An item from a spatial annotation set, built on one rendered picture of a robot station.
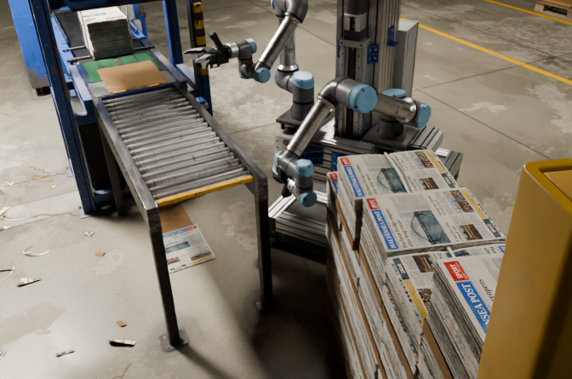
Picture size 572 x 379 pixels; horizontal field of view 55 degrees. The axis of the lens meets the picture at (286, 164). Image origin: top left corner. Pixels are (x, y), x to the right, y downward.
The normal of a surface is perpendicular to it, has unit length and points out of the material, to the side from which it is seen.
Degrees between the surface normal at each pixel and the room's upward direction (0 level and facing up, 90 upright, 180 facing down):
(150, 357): 0
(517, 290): 90
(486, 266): 1
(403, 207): 2
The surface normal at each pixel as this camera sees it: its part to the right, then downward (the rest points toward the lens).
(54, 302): -0.03, -0.87
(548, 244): -0.99, 0.08
